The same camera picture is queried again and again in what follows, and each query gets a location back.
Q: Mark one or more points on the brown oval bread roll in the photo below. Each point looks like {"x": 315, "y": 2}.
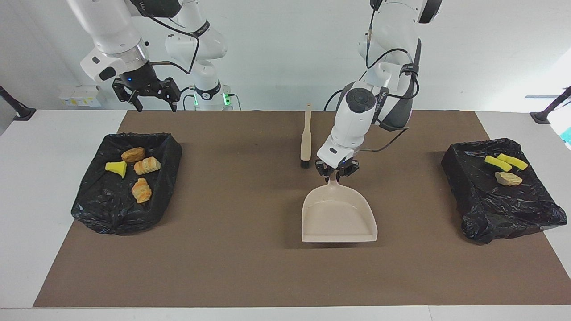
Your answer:
{"x": 133, "y": 155}

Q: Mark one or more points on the pale croissant half piece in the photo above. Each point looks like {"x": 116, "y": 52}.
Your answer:
{"x": 147, "y": 166}
{"x": 141, "y": 190}

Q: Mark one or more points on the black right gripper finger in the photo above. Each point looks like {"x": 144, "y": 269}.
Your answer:
{"x": 131, "y": 98}
{"x": 174, "y": 93}

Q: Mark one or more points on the small yellow sponge piece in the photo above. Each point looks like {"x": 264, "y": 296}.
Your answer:
{"x": 117, "y": 167}

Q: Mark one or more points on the teal object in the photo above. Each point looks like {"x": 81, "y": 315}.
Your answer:
{"x": 568, "y": 135}

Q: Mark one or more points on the bin with black bag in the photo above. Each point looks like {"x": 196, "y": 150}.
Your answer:
{"x": 499, "y": 209}
{"x": 111, "y": 209}

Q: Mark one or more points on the brown table mat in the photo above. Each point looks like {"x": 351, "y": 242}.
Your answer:
{"x": 285, "y": 276}

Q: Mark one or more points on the black camera stand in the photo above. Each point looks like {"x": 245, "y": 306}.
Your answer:
{"x": 22, "y": 113}
{"x": 542, "y": 117}

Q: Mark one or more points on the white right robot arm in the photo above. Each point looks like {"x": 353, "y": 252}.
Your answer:
{"x": 111, "y": 31}

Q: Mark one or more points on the beige hand brush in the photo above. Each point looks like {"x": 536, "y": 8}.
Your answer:
{"x": 306, "y": 138}

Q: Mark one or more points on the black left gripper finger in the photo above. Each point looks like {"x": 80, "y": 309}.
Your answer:
{"x": 321, "y": 168}
{"x": 350, "y": 169}

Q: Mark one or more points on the green and yellow sponge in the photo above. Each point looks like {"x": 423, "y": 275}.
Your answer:
{"x": 517, "y": 162}

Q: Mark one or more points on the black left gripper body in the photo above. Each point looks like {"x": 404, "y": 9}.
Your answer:
{"x": 335, "y": 169}

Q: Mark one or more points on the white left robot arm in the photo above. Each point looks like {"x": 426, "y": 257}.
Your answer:
{"x": 357, "y": 116}

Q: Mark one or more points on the orange striped toy croissant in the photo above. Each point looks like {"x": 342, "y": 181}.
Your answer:
{"x": 507, "y": 179}

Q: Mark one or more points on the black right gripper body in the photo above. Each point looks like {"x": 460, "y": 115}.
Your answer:
{"x": 145, "y": 82}

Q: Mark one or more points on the notched yellow sponge piece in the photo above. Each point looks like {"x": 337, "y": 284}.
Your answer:
{"x": 497, "y": 163}

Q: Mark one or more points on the beige plastic dustpan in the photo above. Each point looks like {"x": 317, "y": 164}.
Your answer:
{"x": 339, "y": 214}

